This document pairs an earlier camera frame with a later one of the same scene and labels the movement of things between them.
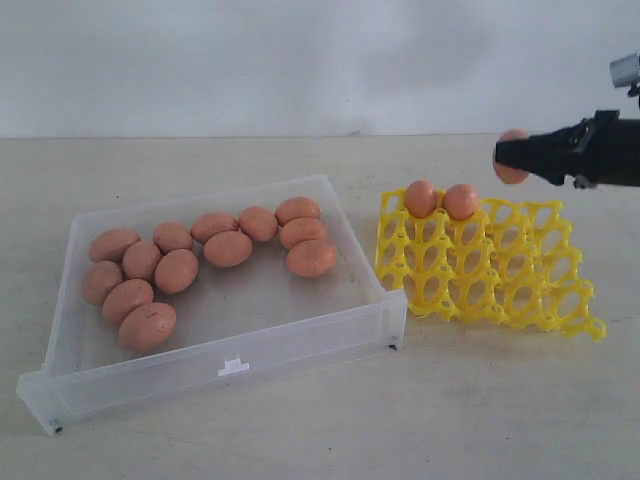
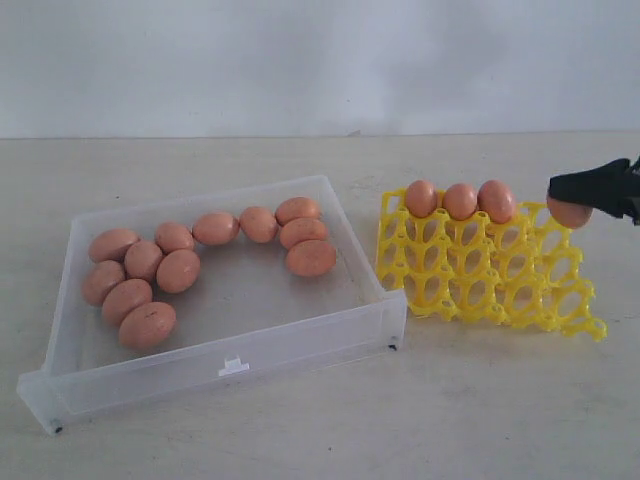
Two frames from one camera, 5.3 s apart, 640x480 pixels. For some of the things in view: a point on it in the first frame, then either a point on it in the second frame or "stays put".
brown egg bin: x=257 y=223 stays put
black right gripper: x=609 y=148 to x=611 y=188
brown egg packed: x=420 y=198 stays put
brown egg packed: x=301 y=229 stays put
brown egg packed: x=227 y=248 to x=569 y=215
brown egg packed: x=508 y=173 to x=495 y=198
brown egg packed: x=460 y=201 stays put
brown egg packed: x=311 y=258 stays put
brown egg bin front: x=147 y=326 stays put
